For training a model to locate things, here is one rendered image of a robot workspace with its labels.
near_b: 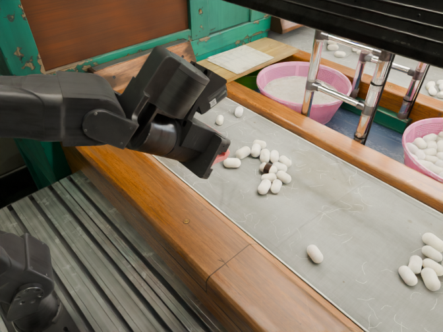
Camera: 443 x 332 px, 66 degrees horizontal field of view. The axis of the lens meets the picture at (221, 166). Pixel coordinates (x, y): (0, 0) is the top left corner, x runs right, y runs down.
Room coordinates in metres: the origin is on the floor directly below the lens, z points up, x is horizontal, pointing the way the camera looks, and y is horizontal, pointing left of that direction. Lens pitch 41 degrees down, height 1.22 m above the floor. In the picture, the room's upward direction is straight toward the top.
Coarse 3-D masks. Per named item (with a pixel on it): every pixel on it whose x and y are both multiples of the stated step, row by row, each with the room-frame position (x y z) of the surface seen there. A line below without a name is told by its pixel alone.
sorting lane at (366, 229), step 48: (240, 144) 0.64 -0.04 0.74; (288, 144) 0.64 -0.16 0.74; (240, 192) 0.48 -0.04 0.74; (288, 192) 0.48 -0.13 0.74; (336, 192) 0.48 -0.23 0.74; (384, 192) 0.48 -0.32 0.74; (288, 240) 0.36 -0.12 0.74; (336, 240) 0.36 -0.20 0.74; (384, 240) 0.36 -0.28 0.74; (336, 288) 0.28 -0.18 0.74; (384, 288) 0.28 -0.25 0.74
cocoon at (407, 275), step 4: (400, 268) 0.30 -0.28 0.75; (404, 268) 0.30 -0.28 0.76; (408, 268) 0.30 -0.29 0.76; (400, 272) 0.30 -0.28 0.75; (404, 272) 0.29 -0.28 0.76; (408, 272) 0.29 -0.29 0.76; (412, 272) 0.29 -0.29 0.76; (404, 276) 0.29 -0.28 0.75; (408, 276) 0.29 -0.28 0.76; (412, 276) 0.28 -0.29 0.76; (404, 280) 0.28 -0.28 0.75; (408, 280) 0.28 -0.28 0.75; (412, 280) 0.28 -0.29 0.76; (416, 280) 0.28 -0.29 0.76; (408, 284) 0.28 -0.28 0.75; (412, 284) 0.28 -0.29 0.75
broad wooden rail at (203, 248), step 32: (96, 160) 0.55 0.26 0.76; (128, 160) 0.55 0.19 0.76; (128, 192) 0.46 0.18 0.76; (160, 192) 0.46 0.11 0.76; (192, 192) 0.47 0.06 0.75; (160, 224) 0.38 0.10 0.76; (192, 224) 0.38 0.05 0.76; (224, 224) 0.38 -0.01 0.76; (160, 256) 0.38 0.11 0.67; (192, 256) 0.31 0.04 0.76; (224, 256) 0.31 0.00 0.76; (256, 256) 0.31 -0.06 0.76; (192, 288) 0.31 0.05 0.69; (224, 288) 0.26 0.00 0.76; (256, 288) 0.26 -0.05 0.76; (288, 288) 0.26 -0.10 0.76; (224, 320) 0.25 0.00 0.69; (256, 320) 0.21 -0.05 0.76; (288, 320) 0.21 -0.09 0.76; (320, 320) 0.21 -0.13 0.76
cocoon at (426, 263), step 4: (424, 260) 0.31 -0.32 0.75; (428, 260) 0.31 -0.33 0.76; (432, 260) 0.31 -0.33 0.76; (424, 264) 0.31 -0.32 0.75; (428, 264) 0.31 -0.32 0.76; (432, 264) 0.31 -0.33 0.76; (436, 264) 0.30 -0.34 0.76; (432, 268) 0.30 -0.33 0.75; (436, 268) 0.30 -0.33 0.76; (440, 268) 0.30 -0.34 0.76; (436, 272) 0.29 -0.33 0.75; (440, 272) 0.29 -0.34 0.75
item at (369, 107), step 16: (320, 32) 0.73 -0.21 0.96; (320, 48) 0.73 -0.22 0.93; (368, 48) 0.65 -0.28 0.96; (384, 64) 0.62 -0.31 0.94; (384, 80) 0.62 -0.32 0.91; (304, 96) 0.74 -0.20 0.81; (336, 96) 0.68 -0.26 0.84; (368, 96) 0.63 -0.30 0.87; (304, 112) 0.73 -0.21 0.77; (368, 112) 0.62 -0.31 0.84; (368, 128) 0.62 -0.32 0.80
